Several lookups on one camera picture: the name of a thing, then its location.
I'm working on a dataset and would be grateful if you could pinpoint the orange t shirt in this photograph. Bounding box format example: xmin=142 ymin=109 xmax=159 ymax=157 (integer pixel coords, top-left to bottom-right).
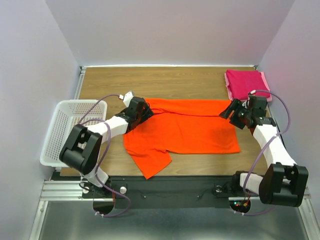
xmin=123 ymin=98 xmax=241 ymax=179

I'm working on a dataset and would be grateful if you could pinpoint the aluminium frame rail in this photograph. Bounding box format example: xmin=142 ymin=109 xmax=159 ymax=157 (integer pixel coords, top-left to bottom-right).
xmin=39 ymin=65 xmax=87 ymax=201

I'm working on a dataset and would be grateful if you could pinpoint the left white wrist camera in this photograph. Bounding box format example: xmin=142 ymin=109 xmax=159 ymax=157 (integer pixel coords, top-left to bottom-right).
xmin=118 ymin=91 xmax=135 ymax=107

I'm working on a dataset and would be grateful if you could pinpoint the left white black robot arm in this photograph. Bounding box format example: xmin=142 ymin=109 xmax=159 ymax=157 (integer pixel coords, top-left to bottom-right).
xmin=59 ymin=92 xmax=154 ymax=197

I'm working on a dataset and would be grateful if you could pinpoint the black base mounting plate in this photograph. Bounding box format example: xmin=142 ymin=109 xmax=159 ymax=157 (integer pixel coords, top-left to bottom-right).
xmin=82 ymin=175 xmax=247 ymax=209

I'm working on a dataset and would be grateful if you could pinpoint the folded light pink t shirt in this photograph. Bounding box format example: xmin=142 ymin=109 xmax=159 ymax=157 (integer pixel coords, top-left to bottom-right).
xmin=224 ymin=71 xmax=273 ymax=102

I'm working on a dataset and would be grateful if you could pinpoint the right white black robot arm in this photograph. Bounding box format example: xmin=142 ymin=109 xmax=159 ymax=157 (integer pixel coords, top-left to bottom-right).
xmin=219 ymin=94 xmax=309 ymax=207

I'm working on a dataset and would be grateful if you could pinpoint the small electronics board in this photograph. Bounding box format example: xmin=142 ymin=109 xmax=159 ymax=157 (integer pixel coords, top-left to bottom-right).
xmin=229 ymin=200 xmax=251 ymax=213

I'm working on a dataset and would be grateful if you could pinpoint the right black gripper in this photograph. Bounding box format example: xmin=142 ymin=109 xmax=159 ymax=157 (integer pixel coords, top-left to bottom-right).
xmin=218 ymin=97 xmax=252 ymax=129

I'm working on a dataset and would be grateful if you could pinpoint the white plastic laundry basket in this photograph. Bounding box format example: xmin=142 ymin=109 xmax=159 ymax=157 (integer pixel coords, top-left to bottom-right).
xmin=39 ymin=99 xmax=108 ymax=168

